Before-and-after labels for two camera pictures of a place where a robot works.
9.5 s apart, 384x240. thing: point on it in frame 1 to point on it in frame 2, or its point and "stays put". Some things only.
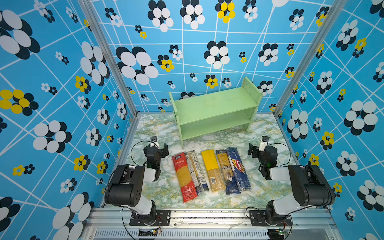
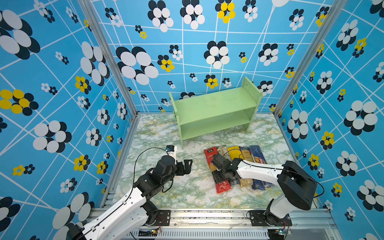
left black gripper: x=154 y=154 to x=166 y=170
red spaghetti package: x=188 y=189 to x=222 y=186
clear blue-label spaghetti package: x=197 y=172 to x=223 y=151
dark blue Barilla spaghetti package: x=240 y=181 to x=259 y=183
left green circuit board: x=147 y=232 stays put
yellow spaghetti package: x=216 y=182 to x=235 y=152
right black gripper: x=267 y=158 to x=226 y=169
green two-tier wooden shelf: x=202 y=114 stays put
